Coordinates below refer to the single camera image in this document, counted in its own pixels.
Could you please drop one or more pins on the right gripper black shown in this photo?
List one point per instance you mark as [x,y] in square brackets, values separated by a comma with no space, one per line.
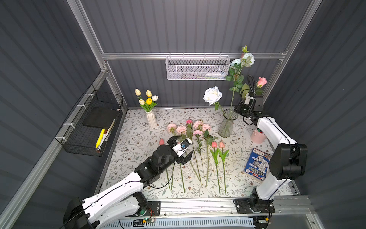
[249,111]

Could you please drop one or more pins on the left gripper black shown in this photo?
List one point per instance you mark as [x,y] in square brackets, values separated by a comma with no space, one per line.
[184,157]

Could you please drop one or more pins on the white ribbed ceramic vase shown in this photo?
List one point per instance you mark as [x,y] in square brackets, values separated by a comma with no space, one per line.
[151,119]

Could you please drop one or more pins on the pink carnation branch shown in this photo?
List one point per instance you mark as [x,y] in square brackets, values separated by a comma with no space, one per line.
[201,132]

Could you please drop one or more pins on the light pink tulip stem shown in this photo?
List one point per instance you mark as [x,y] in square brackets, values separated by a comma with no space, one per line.
[171,186]

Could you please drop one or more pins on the dark pink tulip stem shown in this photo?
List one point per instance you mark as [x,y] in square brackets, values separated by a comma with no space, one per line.
[214,152]

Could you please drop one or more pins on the green leafy rose stem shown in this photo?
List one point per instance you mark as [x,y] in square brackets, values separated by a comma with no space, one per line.
[189,126]

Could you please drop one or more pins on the peach pink tulip stem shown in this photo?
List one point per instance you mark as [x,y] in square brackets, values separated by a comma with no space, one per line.
[182,178]

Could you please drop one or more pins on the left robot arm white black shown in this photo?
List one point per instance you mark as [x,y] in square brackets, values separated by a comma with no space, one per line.
[125,198]

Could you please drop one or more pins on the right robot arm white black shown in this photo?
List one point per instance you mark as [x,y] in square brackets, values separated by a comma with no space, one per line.
[287,163]

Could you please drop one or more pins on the clear glass vase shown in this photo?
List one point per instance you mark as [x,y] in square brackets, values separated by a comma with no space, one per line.
[226,126]

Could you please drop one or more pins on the rose bouquet in glass vase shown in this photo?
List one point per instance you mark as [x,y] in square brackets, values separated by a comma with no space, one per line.
[213,95]

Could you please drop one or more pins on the tulip bouquet in vase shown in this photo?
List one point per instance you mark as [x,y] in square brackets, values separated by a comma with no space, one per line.
[149,103]

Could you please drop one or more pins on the pink pen holder cup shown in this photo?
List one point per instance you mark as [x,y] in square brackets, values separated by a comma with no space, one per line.
[257,137]

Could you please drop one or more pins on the blue printed card pack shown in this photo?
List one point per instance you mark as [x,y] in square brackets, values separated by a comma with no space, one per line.
[257,165]

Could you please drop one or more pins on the yellow marker in basket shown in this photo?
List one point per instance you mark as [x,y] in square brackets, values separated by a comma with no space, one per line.
[100,138]

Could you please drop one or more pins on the black notebook in basket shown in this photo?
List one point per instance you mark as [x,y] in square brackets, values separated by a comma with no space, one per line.
[100,117]

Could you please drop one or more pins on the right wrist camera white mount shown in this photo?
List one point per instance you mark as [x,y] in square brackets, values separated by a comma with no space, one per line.
[247,99]

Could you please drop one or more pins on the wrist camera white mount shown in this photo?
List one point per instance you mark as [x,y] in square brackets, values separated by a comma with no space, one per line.
[186,145]
[247,99]

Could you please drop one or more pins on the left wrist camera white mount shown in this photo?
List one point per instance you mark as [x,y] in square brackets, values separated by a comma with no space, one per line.
[186,145]

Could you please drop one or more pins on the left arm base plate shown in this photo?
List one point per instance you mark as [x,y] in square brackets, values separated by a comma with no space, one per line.
[153,209]

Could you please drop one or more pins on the white wire mesh basket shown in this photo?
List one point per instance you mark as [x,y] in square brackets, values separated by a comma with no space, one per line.
[197,67]

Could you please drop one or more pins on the black wire wall basket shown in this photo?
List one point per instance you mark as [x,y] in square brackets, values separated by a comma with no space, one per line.
[87,130]

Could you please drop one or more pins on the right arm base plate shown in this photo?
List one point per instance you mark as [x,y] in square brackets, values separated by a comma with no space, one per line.
[247,205]

